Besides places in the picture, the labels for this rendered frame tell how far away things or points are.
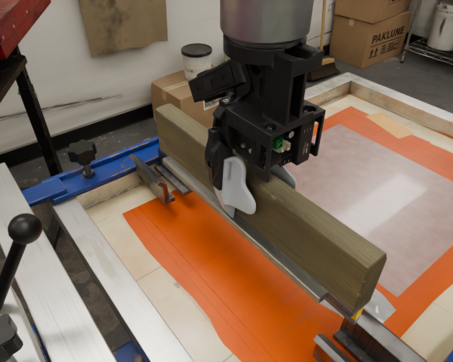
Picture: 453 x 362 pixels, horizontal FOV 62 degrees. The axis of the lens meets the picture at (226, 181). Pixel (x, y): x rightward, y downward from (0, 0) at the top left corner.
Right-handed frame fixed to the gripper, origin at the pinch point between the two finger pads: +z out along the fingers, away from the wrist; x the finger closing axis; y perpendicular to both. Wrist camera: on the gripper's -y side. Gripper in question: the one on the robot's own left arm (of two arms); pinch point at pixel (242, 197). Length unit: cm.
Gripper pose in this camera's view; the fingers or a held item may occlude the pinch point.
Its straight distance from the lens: 46.4
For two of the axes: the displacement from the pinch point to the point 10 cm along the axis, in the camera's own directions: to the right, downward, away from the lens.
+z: 0.0, 7.7, 6.3
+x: 7.8, -3.9, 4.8
